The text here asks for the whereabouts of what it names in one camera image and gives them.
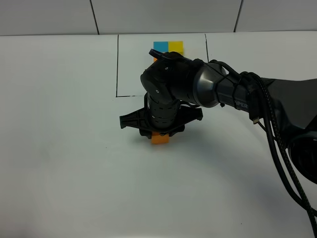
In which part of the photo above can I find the braided black cable bundle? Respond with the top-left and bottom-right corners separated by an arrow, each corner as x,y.
244,71 -> 317,238

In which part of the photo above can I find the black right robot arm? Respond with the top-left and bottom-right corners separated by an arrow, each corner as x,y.
119,49 -> 317,182

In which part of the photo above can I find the yellow template block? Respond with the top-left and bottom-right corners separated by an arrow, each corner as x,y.
168,41 -> 184,56

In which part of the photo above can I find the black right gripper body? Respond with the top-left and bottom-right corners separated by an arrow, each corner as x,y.
119,93 -> 203,138

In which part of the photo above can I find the blue template block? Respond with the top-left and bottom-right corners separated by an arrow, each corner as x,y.
153,41 -> 169,53

